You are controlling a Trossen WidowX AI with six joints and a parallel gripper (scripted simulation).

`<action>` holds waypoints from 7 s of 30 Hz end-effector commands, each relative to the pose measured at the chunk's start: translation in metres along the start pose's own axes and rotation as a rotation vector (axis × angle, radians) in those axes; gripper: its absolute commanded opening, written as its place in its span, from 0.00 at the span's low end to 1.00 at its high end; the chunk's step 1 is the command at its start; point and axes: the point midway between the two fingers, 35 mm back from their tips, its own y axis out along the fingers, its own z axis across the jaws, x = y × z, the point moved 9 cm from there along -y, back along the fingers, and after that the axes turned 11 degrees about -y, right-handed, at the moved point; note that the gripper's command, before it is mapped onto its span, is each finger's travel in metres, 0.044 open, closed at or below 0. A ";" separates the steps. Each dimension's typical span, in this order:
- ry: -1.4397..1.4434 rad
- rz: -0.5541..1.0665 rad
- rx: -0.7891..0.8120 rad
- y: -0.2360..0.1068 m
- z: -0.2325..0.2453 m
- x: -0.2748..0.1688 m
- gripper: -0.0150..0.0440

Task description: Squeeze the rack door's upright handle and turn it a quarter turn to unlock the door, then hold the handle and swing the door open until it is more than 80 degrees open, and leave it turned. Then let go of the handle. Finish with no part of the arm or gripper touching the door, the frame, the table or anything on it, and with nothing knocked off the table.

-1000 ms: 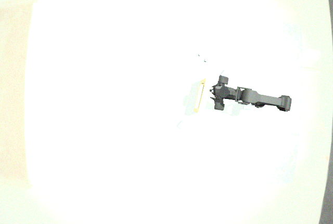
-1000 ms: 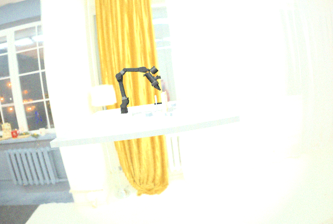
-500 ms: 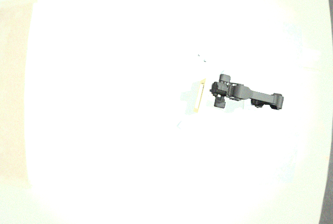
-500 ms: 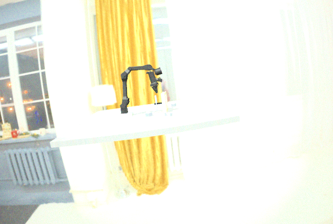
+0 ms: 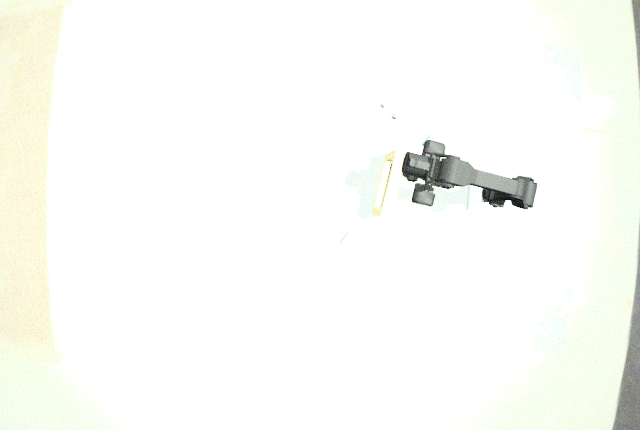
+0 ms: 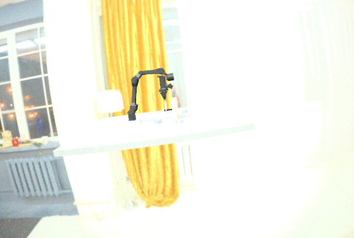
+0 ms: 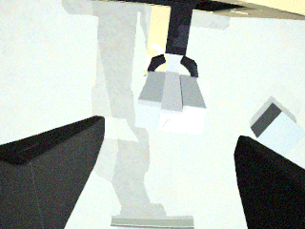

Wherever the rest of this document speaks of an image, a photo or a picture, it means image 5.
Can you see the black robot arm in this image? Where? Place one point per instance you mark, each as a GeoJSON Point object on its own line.
{"type": "Point", "coordinates": [452, 171]}

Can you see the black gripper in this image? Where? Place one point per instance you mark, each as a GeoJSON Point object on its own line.
{"type": "Point", "coordinates": [423, 193]}

